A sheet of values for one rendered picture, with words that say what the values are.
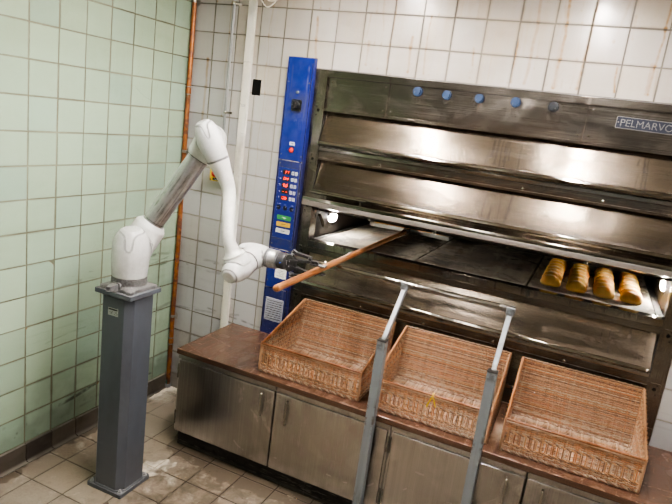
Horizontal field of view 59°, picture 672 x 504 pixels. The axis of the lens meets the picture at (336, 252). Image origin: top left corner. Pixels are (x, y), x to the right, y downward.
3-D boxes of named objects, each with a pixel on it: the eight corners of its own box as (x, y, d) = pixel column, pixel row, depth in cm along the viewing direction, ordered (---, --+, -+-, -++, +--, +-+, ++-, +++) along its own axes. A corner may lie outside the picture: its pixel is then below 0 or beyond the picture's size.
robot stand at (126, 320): (86, 484, 285) (94, 286, 263) (117, 464, 303) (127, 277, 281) (119, 499, 277) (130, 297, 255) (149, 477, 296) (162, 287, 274)
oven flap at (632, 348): (302, 284, 337) (312, 250, 339) (648, 373, 269) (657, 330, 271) (299, 283, 333) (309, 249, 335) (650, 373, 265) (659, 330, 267)
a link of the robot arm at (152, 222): (109, 253, 273) (118, 242, 294) (139, 272, 278) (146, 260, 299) (204, 117, 265) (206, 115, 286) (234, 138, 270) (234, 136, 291)
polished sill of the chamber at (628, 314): (311, 244, 338) (312, 238, 337) (660, 324, 270) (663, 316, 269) (307, 246, 333) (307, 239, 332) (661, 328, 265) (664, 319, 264)
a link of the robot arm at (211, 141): (231, 155, 259) (231, 152, 272) (215, 115, 254) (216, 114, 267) (203, 165, 259) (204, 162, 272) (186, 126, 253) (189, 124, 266)
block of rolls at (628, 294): (549, 264, 352) (550, 255, 351) (636, 282, 334) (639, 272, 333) (538, 284, 298) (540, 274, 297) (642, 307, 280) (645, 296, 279)
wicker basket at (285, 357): (298, 342, 342) (304, 296, 336) (390, 368, 321) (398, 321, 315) (255, 370, 298) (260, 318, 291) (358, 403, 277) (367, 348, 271)
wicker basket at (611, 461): (510, 405, 296) (521, 354, 290) (632, 441, 276) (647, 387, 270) (496, 450, 252) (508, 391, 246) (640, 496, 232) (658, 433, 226)
